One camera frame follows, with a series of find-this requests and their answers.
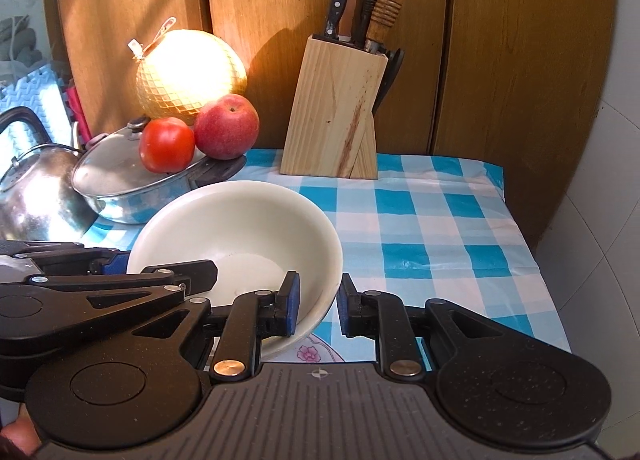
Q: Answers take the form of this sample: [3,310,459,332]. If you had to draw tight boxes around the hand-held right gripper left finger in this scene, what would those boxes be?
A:
[134,270,302,383]

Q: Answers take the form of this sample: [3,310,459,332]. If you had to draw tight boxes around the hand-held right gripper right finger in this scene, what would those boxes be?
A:
[337,272,504,378]

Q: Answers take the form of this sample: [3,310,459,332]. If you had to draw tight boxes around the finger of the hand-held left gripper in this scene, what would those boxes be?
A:
[29,260,219,328]
[0,240,132,277]

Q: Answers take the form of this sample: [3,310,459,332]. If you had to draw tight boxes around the deep plate with pink flowers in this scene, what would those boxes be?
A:
[260,330,347,366]

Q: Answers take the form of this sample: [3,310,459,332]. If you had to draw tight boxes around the cream bowl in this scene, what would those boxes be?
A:
[126,180,344,361]

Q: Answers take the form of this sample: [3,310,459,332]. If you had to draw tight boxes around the person's left hand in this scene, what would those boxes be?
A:
[0,402,42,458]

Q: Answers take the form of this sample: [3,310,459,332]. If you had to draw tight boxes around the steel pot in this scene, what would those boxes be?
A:
[75,152,248,225]

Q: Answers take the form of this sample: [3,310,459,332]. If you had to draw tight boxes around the steel kettle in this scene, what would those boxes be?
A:
[0,107,101,244]

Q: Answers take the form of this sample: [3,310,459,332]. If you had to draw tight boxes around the blue checkered tablecloth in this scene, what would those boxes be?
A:
[85,147,573,377]

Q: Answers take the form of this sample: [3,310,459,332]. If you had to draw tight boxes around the red tomato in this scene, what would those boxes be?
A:
[139,117,196,174]

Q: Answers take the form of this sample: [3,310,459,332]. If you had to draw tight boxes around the red plastic item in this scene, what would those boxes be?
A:
[64,82,94,142]

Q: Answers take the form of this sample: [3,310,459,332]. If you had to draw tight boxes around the red apple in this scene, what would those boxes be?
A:
[194,93,260,161]

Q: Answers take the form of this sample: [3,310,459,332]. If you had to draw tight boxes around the blue foam mat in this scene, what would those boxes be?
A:
[0,62,74,151]

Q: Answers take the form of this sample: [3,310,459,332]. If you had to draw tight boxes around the wooden knife block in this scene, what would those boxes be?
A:
[279,33,390,181]

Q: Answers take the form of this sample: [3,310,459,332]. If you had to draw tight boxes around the yellow pomelo in net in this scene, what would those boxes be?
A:
[127,17,248,126]

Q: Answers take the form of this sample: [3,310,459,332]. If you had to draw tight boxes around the black scissors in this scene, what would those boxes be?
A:
[371,47,406,116]

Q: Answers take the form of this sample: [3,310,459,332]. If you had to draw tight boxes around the wooden cabinet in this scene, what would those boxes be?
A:
[42,0,617,241]

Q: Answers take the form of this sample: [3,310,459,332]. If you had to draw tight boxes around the black ribbed handle sharpener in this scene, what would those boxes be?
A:
[350,0,383,49]

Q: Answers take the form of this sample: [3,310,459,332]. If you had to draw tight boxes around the wooden handle knife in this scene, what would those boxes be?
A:
[363,0,407,54]

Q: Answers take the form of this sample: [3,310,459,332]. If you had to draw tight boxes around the black riveted handle knife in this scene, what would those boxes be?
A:
[322,0,357,41]

